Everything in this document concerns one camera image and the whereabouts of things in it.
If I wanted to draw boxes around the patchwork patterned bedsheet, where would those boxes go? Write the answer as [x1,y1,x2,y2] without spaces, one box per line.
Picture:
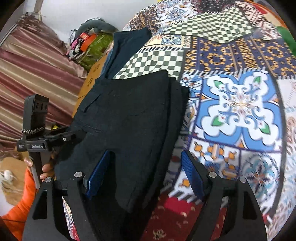
[62,0,296,241]

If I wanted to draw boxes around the striped maroon curtain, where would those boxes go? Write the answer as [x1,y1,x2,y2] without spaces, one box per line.
[1,15,87,149]

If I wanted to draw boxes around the green patterned bag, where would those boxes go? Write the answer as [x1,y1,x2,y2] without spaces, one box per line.
[77,33,113,71]

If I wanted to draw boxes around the wooden board with paw prints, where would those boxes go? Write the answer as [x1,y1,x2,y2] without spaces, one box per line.
[72,55,107,117]

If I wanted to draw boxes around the dark navy folded garment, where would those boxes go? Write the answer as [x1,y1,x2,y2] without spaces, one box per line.
[95,28,152,83]

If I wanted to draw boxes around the orange sleeved forearm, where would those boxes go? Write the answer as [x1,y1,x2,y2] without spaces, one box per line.
[3,169,36,240]

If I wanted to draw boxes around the orange box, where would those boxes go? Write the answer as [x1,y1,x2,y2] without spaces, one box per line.
[80,34,97,52]

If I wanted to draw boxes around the black pants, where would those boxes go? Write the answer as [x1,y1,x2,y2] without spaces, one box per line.
[55,70,189,240]

